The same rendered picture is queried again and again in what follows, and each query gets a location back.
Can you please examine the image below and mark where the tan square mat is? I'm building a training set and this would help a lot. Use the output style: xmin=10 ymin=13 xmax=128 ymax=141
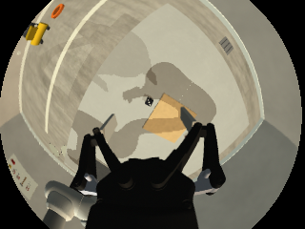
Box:
xmin=143 ymin=94 xmax=196 ymax=143

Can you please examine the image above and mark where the black die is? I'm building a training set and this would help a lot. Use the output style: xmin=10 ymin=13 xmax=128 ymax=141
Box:
xmin=145 ymin=97 xmax=153 ymax=107

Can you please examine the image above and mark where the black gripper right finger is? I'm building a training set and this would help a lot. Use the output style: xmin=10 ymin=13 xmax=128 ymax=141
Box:
xmin=149 ymin=107 xmax=226 ymax=196

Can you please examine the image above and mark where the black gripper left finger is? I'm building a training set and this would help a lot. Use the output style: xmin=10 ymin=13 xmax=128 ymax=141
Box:
xmin=72 ymin=114 xmax=133 ymax=198

